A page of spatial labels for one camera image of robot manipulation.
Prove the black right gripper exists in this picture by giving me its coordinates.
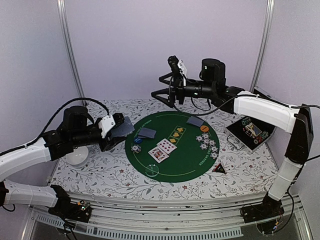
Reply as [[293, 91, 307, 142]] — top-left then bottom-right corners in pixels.
[[150, 73, 214, 110]]

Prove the deck of playing cards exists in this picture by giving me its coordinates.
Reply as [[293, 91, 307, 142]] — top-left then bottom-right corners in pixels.
[[110, 116, 135, 138]]

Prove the stack of poker chips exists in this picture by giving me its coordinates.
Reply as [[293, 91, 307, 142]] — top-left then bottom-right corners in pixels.
[[130, 144, 142, 154]]

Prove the blue small blind button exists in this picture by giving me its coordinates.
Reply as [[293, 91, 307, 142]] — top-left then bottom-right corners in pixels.
[[133, 137, 143, 144]]

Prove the clear round dealer button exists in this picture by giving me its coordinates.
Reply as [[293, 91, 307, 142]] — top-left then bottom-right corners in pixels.
[[145, 164, 160, 178]]

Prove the face up king card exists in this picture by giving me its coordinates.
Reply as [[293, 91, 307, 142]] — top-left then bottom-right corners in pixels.
[[148, 146, 169, 163]]

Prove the face up ten diamonds card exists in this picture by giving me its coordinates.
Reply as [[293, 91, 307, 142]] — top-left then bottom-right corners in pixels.
[[156, 138, 177, 154]]

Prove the orange big blind button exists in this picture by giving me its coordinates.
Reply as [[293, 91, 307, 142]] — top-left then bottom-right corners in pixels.
[[200, 125, 210, 133]]

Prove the black red triangular card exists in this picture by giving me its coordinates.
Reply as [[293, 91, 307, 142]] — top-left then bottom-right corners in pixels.
[[212, 162, 227, 174]]

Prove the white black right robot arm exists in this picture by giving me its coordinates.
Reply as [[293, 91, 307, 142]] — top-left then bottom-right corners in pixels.
[[151, 55, 314, 218]]

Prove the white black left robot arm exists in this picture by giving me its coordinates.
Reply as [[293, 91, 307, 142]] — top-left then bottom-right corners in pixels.
[[0, 97, 126, 217]]

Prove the white ceramic bowl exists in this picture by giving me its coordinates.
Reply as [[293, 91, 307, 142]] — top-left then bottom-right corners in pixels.
[[65, 146, 89, 166]]

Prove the round green poker mat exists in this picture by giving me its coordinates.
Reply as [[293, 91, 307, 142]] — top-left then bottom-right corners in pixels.
[[124, 111, 220, 183]]

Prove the aluminium poker chip case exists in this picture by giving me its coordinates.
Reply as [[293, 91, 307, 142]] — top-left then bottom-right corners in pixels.
[[224, 116, 276, 154]]

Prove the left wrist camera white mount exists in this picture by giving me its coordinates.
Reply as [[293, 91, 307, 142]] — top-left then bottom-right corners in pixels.
[[98, 113, 125, 139]]

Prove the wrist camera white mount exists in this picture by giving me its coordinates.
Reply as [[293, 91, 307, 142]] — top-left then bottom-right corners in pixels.
[[98, 113, 125, 139], [167, 55, 188, 87]]

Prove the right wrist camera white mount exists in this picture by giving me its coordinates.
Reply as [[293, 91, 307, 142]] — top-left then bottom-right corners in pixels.
[[167, 55, 188, 87]]

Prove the aluminium front rail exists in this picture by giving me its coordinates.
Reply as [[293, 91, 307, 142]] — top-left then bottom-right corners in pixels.
[[21, 193, 315, 240]]

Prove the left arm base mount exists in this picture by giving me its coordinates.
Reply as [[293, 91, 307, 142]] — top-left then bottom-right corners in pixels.
[[48, 197, 92, 223]]

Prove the left aluminium frame post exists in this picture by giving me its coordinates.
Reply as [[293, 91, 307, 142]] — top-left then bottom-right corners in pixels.
[[56, 0, 85, 98]]

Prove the aluminium frame post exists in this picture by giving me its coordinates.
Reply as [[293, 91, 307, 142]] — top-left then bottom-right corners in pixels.
[[249, 0, 275, 92], [56, 0, 85, 98]]

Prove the right aluminium frame post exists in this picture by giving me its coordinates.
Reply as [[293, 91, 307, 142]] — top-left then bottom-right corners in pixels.
[[249, 0, 275, 92]]

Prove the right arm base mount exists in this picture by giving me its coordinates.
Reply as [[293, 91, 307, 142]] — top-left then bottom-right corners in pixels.
[[240, 197, 285, 235]]

